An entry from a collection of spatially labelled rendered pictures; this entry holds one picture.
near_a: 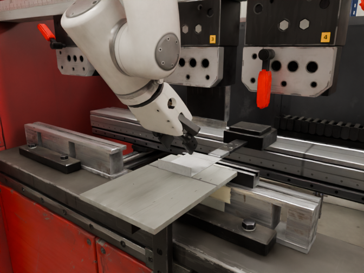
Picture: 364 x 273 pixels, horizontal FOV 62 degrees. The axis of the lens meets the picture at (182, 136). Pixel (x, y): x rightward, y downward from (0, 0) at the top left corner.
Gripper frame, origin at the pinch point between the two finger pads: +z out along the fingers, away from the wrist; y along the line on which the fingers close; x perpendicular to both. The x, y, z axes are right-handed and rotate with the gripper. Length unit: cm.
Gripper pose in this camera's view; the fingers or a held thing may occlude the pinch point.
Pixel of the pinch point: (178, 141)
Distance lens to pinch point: 62.1
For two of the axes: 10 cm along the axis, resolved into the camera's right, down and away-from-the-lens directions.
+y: -8.0, -1.7, 5.7
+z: 3.8, 5.9, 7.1
